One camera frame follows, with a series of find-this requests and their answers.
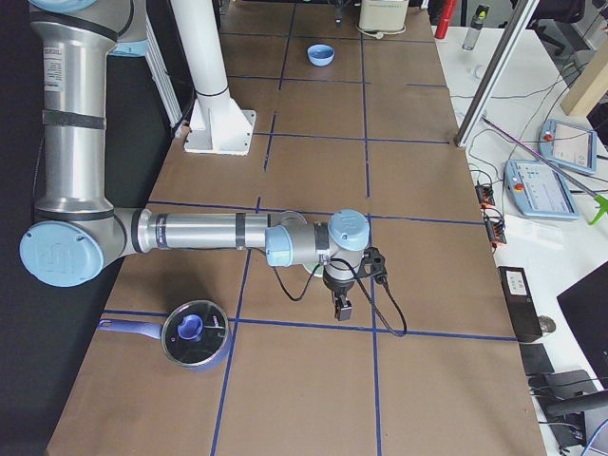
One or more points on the black monitor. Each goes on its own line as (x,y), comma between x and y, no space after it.
(584,306)

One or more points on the orange black connector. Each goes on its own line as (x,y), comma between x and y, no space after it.
(495,230)
(485,195)

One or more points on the reacher grabber stick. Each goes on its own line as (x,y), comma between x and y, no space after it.
(596,196)

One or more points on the black power supply box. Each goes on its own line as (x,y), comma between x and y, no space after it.
(520,305)

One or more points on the red bottle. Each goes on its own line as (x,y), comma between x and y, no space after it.
(447,11)

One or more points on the green bowl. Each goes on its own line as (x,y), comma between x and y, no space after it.
(314,268)

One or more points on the clear water bottle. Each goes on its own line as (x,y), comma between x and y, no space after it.
(475,26)

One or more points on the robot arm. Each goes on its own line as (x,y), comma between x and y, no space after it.
(77,231)

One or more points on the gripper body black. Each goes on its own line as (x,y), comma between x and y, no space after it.
(338,286)

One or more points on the silver toaster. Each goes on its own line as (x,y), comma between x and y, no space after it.
(386,16)

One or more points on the near teach pendant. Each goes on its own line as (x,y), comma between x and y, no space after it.
(539,192)

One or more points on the aluminium frame post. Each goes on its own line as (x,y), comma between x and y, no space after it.
(498,62)

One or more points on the orange black connector near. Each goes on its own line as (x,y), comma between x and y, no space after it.
(495,230)

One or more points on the blue saucepan with glass lid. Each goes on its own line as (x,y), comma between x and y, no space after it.
(196,335)

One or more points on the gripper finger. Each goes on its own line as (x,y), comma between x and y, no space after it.
(345,308)
(336,301)

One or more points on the teach pendant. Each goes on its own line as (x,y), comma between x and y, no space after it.
(571,146)
(539,192)

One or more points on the black monitor stand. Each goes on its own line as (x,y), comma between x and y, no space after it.
(570,397)

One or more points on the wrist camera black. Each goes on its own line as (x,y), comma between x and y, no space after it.
(373,264)

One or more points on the white camera pole with base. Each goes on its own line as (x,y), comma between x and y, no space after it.
(217,125)

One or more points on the orange black connector far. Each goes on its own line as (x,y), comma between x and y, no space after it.
(485,195)

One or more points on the blue bowl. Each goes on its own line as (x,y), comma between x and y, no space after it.
(320,55)

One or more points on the wooden plank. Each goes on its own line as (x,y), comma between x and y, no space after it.
(586,92)

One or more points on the far teach pendant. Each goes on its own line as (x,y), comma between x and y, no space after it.
(571,146)

